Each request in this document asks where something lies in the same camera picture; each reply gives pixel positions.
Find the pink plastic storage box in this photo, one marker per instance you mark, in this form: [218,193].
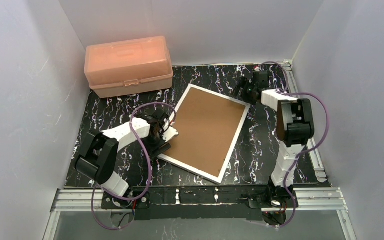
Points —
[128,67]

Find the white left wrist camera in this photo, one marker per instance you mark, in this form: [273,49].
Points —
[169,133]

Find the aluminium front rail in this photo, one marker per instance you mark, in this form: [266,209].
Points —
[76,215]

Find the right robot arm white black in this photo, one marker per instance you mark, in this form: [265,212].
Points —
[294,126]

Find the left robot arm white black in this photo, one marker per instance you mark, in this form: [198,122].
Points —
[96,156]

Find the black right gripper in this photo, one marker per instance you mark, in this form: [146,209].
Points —
[247,88]

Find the white picture frame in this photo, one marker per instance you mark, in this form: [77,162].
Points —
[235,142]

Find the brown backing board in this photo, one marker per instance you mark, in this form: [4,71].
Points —
[205,129]

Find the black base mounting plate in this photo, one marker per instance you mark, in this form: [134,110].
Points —
[253,202]

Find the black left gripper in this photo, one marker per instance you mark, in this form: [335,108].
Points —
[158,145]

